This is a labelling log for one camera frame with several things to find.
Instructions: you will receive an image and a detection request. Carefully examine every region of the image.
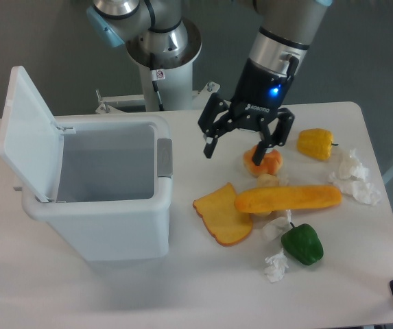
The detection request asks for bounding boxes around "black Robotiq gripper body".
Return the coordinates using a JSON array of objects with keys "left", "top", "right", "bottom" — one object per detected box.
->
[{"left": 229, "top": 58, "right": 294, "bottom": 134}]

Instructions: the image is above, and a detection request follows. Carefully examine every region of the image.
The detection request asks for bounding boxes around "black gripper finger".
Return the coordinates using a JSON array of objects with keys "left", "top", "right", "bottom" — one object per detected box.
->
[
  {"left": 252, "top": 108, "right": 295, "bottom": 166},
  {"left": 198, "top": 93, "right": 244, "bottom": 158}
]

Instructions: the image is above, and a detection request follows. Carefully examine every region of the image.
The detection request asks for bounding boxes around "white plastic trash can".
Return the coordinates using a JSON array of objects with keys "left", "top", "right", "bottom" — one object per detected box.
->
[{"left": 0, "top": 66, "right": 173, "bottom": 261}]

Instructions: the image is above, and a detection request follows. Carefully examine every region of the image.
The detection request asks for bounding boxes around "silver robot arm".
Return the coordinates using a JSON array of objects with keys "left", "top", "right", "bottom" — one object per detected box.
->
[{"left": 86, "top": 1, "right": 331, "bottom": 165}]

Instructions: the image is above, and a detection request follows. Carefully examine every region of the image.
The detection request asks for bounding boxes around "knotted bread roll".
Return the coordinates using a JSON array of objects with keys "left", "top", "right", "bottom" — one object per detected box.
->
[{"left": 243, "top": 145, "right": 283, "bottom": 177}]

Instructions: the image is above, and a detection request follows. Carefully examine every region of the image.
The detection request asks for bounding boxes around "yellow bell pepper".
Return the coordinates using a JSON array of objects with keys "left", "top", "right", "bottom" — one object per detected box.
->
[{"left": 296, "top": 128, "right": 339, "bottom": 161}]

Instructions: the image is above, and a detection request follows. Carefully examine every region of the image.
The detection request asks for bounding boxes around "small round bread bun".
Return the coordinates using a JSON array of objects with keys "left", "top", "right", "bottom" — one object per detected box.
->
[{"left": 257, "top": 173, "right": 280, "bottom": 188}]

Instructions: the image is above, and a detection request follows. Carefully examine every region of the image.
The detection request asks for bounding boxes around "long orange baguette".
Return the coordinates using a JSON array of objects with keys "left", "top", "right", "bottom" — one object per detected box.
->
[{"left": 235, "top": 185, "right": 342, "bottom": 214}]

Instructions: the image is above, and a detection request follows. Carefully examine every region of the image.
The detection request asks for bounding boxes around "large crumpled white tissue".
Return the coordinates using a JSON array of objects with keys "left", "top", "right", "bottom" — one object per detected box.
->
[{"left": 327, "top": 149, "right": 381, "bottom": 206}]

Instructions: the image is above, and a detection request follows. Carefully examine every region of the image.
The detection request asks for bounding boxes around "crumpled tissue near baguette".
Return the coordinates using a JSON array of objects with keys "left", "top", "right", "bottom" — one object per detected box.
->
[{"left": 262, "top": 210, "right": 292, "bottom": 241}]

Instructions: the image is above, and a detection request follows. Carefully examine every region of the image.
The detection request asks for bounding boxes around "toast bread slice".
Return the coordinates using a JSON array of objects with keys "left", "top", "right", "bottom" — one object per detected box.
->
[{"left": 193, "top": 183, "right": 253, "bottom": 247}]

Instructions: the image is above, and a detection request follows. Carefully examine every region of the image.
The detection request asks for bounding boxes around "green bell pepper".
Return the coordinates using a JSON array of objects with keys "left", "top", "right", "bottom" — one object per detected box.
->
[{"left": 281, "top": 223, "right": 324, "bottom": 266}]

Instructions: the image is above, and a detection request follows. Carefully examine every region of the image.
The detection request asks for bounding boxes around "crumpled tissue at front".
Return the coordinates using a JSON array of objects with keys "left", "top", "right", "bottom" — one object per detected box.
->
[{"left": 263, "top": 248, "right": 289, "bottom": 283}]

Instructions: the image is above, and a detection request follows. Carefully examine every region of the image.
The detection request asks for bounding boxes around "white metal base frame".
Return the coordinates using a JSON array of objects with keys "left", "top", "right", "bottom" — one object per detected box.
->
[{"left": 95, "top": 81, "right": 221, "bottom": 114}]

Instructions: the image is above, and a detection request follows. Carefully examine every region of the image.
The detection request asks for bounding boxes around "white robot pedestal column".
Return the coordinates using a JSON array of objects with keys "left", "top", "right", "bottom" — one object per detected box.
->
[{"left": 138, "top": 63, "right": 193, "bottom": 112}]

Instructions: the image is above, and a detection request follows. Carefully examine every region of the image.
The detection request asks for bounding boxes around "black cable on pedestal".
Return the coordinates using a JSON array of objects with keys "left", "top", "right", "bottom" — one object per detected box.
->
[{"left": 152, "top": 80, "right": 165, "bottom": 112}]

